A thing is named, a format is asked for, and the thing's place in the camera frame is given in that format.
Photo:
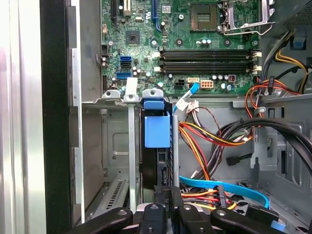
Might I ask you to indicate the white expansion slot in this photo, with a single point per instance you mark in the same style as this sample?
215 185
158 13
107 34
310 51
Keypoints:
126 7

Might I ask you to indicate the beige power connector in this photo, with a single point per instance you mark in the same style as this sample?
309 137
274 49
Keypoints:
206 85

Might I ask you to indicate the metal optical drive cage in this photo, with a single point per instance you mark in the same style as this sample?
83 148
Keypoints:
264 156

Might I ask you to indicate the metal disk bay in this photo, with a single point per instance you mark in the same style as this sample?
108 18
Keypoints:
131 146

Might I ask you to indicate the black expansion slot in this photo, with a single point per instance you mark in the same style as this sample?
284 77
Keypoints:
114 12

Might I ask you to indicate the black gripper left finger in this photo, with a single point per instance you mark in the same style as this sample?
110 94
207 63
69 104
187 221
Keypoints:
153 219

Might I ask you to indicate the grey power supply box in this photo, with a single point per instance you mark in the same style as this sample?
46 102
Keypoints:
297 14

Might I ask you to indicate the black square chipset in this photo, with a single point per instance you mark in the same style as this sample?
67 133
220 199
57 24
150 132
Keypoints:
133 37

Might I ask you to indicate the black RAM slot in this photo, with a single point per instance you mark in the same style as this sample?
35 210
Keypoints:
207 58
207 70
207 64
207 52

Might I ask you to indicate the locking lever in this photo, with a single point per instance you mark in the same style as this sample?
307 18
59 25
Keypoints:
241 34

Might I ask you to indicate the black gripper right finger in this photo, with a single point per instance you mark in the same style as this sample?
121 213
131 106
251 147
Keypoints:
192 219

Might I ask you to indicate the black SATA port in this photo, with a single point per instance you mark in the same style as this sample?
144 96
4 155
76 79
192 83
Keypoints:
126 65

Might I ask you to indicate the black open PC case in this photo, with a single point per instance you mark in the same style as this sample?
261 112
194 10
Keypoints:
54 97

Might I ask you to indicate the hard disk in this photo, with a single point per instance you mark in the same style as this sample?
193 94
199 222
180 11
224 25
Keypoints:
157 129

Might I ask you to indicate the metal socket cover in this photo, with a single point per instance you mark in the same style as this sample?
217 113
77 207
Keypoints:
265 11

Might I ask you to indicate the CPU socket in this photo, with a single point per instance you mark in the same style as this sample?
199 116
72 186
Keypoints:
203 18

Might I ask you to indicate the blue SATA port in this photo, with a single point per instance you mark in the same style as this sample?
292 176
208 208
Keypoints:
125 59
124 76

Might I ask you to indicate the blue expansion slot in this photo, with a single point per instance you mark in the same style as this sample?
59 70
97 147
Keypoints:
155 14

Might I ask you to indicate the green motherboard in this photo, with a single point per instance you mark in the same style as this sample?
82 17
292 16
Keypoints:
146 36

